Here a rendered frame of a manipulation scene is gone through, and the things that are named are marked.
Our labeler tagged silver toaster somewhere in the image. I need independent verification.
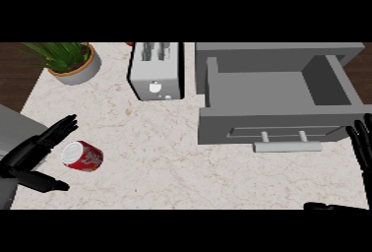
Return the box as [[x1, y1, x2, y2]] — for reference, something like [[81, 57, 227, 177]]
[[127, 41, 186, 101]]

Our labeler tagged grey drawer front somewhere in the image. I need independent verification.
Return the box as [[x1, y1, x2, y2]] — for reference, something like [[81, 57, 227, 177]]
[[196, 103, 372, 146]]

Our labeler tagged pale grey drawer handle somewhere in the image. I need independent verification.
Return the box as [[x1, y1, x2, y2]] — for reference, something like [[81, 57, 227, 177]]
[[252, 130, 325, 154]]

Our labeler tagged grey plant pot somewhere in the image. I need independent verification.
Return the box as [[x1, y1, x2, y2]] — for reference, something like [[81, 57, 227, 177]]
[[46, 42, 103, 87]]

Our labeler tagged grey cabinet housing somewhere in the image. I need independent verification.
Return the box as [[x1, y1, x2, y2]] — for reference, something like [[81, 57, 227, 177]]
[[195, 41, 366, 96]]

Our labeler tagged grey open drawer box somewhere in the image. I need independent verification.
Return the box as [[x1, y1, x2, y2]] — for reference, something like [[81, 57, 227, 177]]
[[205, 54, 372, 110]]

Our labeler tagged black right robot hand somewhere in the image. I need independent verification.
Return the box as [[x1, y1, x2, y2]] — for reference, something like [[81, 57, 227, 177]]
[[303, 112, 372, 211]]

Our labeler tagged green leafy plant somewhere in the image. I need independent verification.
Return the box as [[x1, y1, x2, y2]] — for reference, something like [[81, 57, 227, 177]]
[[12, 41, 93, 74]]

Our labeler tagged red soda can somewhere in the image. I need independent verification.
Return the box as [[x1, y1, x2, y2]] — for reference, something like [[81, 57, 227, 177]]
[[59, 140, 105, 173]]

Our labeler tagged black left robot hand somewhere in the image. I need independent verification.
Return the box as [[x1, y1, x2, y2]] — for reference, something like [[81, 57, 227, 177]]
[[0, 113, 80, 194]]

